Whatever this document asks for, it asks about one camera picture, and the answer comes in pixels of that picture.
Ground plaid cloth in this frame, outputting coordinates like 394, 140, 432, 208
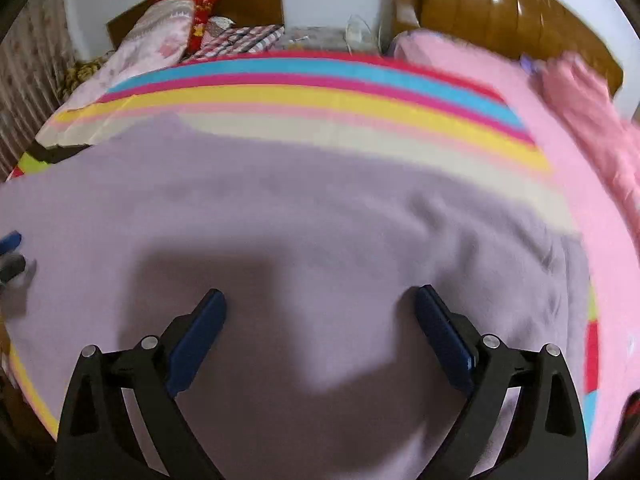
182, 16, 286, 63

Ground nightstand with floral cover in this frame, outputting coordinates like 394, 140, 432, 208
272, 26, 386, 53

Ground pink bedsheet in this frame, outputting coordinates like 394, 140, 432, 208
392, 30, 640, 480

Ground tiger print blanket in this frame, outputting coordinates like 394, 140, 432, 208
60, 57, 108, 98

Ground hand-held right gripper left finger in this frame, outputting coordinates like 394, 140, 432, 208
52, 288, 227, 480

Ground colourful striped blanket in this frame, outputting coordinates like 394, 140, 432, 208
5, 50, 601, 441

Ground floral pillow with grey zigzag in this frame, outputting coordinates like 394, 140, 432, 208
117, 0, 197, 68

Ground purple pants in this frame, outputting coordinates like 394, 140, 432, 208
0, 112, 591, 480

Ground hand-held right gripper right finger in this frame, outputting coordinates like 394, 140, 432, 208
414, 285, 590, 480

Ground floral curtain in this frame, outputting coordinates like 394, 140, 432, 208
0, 0, 76, 181

